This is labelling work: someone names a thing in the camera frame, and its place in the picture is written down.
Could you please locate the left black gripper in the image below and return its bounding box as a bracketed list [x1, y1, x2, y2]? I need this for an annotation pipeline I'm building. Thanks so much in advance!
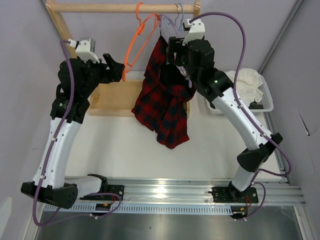
[79, 53, 124, 98]

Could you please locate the lilac plastic hanger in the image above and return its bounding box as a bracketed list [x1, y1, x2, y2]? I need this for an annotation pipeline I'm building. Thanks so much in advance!
[157, 2, 195, 89]

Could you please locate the red black plaid skirt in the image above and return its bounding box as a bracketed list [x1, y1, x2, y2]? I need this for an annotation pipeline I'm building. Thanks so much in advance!
[131, 36, 196, 149]

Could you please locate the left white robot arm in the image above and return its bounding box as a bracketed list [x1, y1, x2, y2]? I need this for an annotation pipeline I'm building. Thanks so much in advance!
[21, 53, 125, 209]

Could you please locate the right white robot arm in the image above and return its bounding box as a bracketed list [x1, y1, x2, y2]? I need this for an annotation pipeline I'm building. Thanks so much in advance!
[167, 36, 283, 202]

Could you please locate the orange plastic hanger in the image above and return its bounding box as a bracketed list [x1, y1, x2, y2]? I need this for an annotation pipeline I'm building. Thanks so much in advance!
[121, 1, 161, 82]

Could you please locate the wooden clothes rack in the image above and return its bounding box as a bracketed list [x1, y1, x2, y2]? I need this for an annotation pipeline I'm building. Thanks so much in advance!
[44, 0, 201, 117]

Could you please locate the white crumpled cloth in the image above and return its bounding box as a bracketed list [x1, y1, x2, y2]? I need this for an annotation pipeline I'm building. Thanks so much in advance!
[236, 68, 263, 107]

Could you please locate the black garment in basket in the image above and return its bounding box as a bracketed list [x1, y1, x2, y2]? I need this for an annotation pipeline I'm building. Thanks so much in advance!
[248, 101, 264, 110]

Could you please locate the white plastic basket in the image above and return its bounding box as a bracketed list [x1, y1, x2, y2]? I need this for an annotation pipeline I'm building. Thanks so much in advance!
[204, 75, 274, 116]

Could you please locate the light blue wire hanger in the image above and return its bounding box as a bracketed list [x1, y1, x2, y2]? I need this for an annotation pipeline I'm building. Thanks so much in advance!
[174, 3, 185, 33]

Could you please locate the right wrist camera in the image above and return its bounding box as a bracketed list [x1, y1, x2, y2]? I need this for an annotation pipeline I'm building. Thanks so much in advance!
[182, 18, 205, 46]

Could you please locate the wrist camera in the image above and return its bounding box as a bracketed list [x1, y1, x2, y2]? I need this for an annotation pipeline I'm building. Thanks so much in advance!
[182, 18, 205, 46]
[68, 37, 100, 64]

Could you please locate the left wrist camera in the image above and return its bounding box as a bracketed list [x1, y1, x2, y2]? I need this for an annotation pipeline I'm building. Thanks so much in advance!
[68, 37, 100, 64]

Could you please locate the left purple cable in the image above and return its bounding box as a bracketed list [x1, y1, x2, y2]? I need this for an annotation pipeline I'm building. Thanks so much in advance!
[31, 38, 78, 227]

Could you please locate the purple cable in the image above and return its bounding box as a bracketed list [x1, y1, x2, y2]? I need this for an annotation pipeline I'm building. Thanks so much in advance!
[189, 11, 293, 221]
[31, 38, 78, 227]

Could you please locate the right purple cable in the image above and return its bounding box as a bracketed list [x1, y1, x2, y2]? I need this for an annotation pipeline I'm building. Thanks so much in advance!
[189, 11, 293, 221]

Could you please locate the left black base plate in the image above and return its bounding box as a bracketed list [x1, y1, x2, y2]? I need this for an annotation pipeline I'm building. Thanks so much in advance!
[104, 184, 125, 201]

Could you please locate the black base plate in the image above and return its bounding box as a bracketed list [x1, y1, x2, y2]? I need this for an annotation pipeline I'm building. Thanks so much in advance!
[104, 184, 125, 201]
[208, 185, 259, 204]

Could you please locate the aluminium mounting rail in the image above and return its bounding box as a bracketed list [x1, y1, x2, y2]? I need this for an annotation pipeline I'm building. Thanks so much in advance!
[107, 177, 306, 206]

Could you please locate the slotted cable duct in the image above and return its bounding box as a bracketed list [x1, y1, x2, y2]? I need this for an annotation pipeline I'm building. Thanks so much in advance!
[59, 202, 233, 216]

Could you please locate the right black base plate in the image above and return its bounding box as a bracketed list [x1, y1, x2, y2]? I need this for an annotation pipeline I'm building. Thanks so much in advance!
[208, 185, 259, 204]

